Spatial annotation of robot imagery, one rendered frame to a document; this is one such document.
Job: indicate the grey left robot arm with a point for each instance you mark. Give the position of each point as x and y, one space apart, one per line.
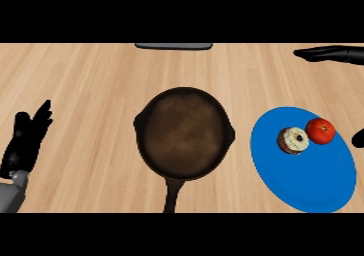
6 196

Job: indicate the white-frosted cupcake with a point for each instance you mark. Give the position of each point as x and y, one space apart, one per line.
294 140

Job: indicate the dark grey flat appliance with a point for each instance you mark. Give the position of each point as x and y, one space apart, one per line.
173 46

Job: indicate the blue plate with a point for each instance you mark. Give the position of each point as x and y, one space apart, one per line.
307 176

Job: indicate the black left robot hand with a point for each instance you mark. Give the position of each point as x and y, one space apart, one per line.
22 143

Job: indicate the red tomato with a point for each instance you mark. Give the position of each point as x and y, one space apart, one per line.
321 131

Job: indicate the dark brown cast-iron pan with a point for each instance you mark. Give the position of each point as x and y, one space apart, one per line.
185 133

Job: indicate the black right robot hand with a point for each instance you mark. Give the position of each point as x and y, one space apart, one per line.
343 53

